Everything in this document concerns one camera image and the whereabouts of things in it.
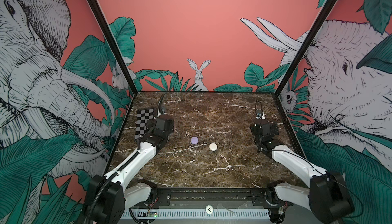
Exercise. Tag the purple earbud charging case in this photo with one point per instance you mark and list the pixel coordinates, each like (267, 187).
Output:
(194, 140)

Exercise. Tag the white round puck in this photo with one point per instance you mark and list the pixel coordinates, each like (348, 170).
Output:
(213, 147)

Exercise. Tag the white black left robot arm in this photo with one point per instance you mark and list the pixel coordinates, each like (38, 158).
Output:
(108, 196)

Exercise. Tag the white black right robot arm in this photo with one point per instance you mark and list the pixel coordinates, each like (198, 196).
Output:
(326, 194)

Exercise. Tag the black white chessboard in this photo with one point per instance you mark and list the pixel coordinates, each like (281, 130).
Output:
(142, 118)

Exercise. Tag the poker chip on vent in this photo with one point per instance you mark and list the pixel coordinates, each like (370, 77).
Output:
(209, 209)

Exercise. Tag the white perforated vent strip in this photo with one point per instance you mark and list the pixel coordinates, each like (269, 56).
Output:
(217, 214)

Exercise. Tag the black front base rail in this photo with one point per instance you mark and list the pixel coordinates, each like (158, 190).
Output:
(259, 197)

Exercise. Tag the black left corner post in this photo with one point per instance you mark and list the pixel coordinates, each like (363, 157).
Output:
(105, 28)

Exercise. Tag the black corner post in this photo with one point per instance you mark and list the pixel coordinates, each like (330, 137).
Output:
(105, 28)
(321, 17)

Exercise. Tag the black right corner post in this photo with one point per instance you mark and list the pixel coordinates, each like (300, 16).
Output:
(321, 17)

